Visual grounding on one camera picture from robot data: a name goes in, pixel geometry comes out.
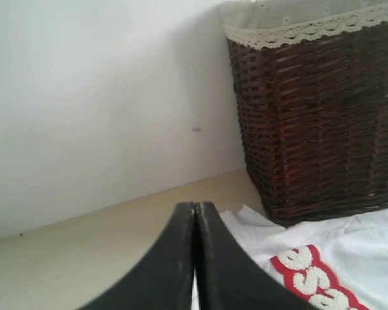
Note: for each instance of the dark brown wicker basket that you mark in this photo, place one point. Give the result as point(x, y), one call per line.
point(314, 124)

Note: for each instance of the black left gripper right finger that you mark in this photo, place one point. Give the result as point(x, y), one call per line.
point(227, 278)

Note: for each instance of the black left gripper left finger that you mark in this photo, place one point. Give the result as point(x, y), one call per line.
point(163, 277)

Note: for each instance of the white t-shirt red lettering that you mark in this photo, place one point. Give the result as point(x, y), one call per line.
point(340, 263)

